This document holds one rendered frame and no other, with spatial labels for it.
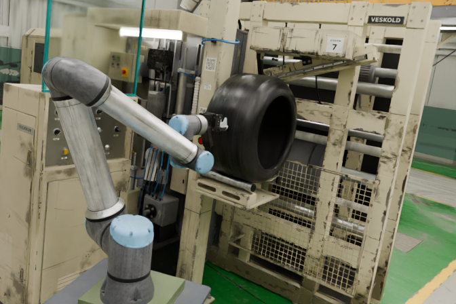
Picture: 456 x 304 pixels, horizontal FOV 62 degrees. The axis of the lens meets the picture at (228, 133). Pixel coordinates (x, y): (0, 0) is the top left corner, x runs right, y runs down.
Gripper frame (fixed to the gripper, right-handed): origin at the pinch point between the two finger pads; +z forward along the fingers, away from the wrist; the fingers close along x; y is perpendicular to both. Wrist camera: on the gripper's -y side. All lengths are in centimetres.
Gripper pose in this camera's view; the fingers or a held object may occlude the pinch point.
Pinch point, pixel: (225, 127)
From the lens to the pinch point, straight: 186.7
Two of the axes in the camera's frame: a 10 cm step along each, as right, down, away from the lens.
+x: -8.1, -2.0, 5.5
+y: 1.3, -9.8, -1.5
